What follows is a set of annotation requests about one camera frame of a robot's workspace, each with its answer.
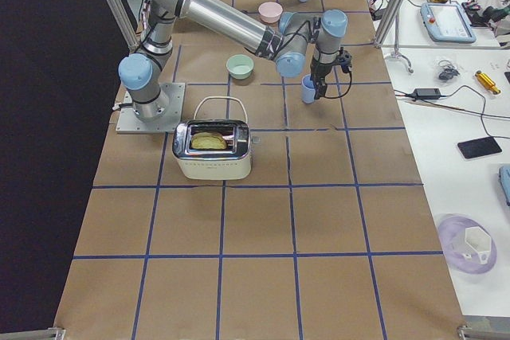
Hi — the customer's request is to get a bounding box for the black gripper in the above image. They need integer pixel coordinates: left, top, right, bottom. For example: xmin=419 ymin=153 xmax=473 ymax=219
xmin=310 ymin=59 xmax=339 ymax=100

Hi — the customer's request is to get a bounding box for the pink bowl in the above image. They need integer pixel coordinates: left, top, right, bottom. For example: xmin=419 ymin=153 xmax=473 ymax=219
xmin=258 ymin=2 xmax=283 ymax=24

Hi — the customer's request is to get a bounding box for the metal rod stand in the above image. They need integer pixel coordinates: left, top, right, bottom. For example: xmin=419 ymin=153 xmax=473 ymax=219
xmin=385 ymin=0 xmax=414 ymax=75

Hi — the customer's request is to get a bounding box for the green bowl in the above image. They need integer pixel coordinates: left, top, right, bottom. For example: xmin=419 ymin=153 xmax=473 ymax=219
xmin=226 ymin=54 xmax=254 ymax=80

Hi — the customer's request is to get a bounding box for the black power adapter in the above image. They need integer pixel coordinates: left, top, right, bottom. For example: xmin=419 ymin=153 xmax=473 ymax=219
xmin=410 ymin=88 xmax=442 ymax=100

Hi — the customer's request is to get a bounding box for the bread slice in toaster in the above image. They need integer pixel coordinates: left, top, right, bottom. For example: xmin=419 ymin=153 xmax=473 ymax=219
xmin=190 ymin=131 xmax=227 ymax=150

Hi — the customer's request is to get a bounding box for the cream toaster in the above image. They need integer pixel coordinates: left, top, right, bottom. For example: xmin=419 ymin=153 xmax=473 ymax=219
xmin=172 ymin=119 xmax=252 ymax=180

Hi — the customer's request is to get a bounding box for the blue teach pendant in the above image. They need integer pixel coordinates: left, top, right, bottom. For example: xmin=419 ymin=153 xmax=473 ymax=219
xmin=420 ymin=2 xmax=477 ymax=44

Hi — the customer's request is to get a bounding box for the yellow tool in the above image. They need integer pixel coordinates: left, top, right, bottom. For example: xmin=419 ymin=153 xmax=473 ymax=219
xmin=474 ymin=70 xmax=501 ymax=95

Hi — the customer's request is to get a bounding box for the black phone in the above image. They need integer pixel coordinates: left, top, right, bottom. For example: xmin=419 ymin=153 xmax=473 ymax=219
xmin=457 ymin=136 xmax=502 ymax=159

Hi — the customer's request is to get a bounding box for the purple tape roll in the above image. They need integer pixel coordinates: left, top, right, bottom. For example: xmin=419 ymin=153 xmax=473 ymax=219
xmin=437 ymin=214 xmax=497 ymax=275

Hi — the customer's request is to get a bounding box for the white hexagonal cup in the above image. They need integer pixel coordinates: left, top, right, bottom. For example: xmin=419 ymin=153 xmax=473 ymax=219
xmin=458 ymin=227 xmax=492 ymax=264

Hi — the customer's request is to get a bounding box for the white toaster power cable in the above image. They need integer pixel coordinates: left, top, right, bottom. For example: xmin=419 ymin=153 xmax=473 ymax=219
xmin=194 ymin=96 xmax=248 ymax=121

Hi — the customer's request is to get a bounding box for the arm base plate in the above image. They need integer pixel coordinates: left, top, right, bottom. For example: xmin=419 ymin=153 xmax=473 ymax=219
xmin=116 ymin=83 xmax=186 ymax=134

